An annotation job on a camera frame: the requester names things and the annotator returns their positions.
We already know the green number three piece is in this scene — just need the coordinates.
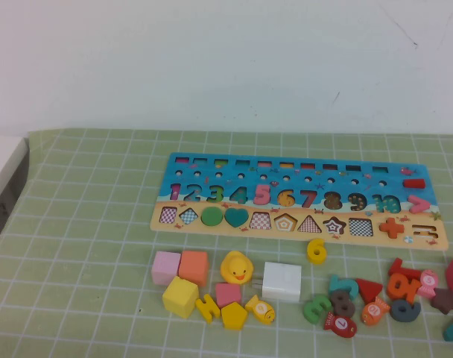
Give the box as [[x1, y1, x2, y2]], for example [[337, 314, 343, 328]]
[[302, 293, 334, 324]]

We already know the white power adapter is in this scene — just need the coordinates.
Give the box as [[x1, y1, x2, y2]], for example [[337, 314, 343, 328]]
[[252, 261, 302, 304]]

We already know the yellow wooden fish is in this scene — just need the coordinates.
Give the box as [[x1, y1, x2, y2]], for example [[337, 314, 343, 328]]
[[244, 294, 276, 325]]

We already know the yellow letter piece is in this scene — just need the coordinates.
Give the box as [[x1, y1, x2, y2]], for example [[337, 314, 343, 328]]
[[194, 293, 222, 324]]

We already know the pink wooden cube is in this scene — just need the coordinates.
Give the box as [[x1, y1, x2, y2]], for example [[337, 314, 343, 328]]
[[151, 251, 183, 286]]

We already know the brown star puzzle piece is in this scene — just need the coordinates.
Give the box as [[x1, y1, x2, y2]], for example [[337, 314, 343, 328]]
[[429, 287, 453, 316]]

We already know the grey number nine piece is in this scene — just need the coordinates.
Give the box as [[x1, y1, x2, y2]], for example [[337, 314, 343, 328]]
[[389, 299, 422, 324]]

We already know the orange foam cube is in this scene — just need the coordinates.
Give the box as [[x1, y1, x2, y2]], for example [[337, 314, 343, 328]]
[[177, 249, 210, 288]]

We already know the pink greater-than sign piece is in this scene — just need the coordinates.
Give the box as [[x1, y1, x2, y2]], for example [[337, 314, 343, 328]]
[[407, 195, 431, 215]]

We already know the orange wooden fish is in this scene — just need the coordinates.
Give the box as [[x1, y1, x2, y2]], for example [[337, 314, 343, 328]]
[[360, 296, 391, 326]]

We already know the orange plus sign piece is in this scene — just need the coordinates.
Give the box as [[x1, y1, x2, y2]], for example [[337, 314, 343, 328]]
[[378, 217, 405, 239]]

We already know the red number one piece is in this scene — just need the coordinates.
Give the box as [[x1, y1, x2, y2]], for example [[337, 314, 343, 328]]
[[387, 257, 421, 280]]

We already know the yellow number six piece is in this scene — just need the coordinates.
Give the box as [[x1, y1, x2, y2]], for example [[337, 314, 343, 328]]
[[306, 238, 327, 266]]

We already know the yellow wooden cube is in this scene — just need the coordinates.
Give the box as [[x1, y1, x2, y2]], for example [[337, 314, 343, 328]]
[[162, 275, 200, 320]]

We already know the yellow pentagon puzzle piece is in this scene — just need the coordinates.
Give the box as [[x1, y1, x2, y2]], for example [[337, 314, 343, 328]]
[[220, 301, 249, 331]]

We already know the orange number ten piece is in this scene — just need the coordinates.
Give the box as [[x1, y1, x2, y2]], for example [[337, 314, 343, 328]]
[[385, 272, 422, 303]]

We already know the pink trapezoid puzzle piece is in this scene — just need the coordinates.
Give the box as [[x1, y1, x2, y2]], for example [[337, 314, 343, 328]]
[[214, 282, 243, 309]]

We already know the blue wooden number puzzle board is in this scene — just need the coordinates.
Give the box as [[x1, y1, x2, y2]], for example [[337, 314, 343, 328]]
[[148, 151, 449, 251]]

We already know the teal heart puzzle piece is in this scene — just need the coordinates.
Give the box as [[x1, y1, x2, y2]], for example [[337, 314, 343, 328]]
[[224, 207, 249, 228]]

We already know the pink number five piece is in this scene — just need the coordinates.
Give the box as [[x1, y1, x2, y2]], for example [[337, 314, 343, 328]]
[[253, 184, 273, 206]]

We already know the brown number eight piece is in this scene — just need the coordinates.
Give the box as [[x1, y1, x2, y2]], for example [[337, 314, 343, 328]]
[[329, 289, 356, 318]]

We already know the green checkered tablecloth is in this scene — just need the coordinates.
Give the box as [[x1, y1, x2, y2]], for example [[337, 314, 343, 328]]
[[0, 128, 453, 358]]

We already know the green circle puzzle piece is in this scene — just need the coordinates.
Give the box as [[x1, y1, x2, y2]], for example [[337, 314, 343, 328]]
[[200, 206, 224, 227]]

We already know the pink wooden fish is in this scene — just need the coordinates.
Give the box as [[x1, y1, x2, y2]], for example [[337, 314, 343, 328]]
[[416, 268, 442, 298]]

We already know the red triangle puzzle piece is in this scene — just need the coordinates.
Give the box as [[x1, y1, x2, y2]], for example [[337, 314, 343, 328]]
[[355, 277, 384, 305]]

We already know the yellow rubber duck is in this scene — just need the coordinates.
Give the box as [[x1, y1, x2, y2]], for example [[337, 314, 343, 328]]
[[220, 250, 255, 286]]

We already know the teal number two piece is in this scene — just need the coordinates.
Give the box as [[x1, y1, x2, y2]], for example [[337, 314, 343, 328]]
[[327, 274, 360, 302]]

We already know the red wooden fish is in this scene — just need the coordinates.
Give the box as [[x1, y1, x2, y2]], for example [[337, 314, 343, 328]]
[[323, 311, 358, 339]]

